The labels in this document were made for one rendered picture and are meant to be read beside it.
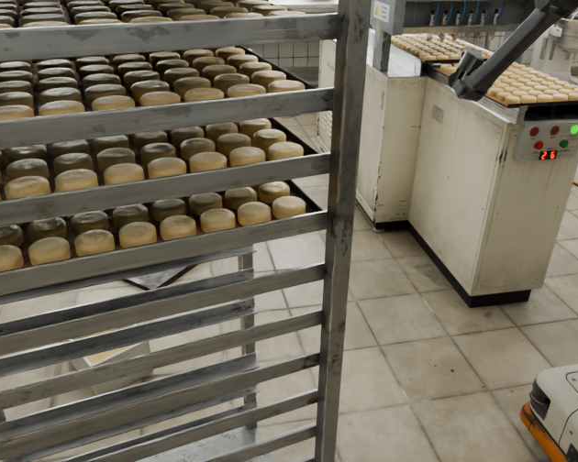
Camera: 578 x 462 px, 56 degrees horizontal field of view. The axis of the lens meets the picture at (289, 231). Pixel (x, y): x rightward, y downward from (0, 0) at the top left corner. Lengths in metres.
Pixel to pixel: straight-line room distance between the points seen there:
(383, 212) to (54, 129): 2.34
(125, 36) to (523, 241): 1.97
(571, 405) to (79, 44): 1.55
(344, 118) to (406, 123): 1.99
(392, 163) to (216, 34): 2.15
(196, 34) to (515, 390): 1.79
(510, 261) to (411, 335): 0.51
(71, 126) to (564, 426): 1.53
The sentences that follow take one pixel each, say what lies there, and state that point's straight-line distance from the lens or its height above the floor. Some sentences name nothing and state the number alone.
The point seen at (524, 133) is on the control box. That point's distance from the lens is 2.10.
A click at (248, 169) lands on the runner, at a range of 0.71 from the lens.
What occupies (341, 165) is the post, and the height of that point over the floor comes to 1.15.
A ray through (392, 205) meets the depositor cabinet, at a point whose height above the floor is 0.18.
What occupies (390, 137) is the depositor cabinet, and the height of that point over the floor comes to 0.55.
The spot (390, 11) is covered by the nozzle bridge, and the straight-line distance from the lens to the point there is 2.58.
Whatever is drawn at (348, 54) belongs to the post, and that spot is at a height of 1.29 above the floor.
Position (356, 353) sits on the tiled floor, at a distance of 2.15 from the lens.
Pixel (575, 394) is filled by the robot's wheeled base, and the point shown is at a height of 0.28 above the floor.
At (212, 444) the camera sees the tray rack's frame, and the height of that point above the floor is 0.15.
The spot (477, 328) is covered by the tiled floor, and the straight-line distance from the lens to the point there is 2.38.
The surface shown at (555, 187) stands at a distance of 2.32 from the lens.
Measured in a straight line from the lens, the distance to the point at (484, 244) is 2.28.
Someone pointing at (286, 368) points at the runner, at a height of 0.78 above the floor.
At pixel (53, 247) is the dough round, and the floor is 1.06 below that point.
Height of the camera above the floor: 1.43
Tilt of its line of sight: 29 degrees down
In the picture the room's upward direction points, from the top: 1 degrees clockwise
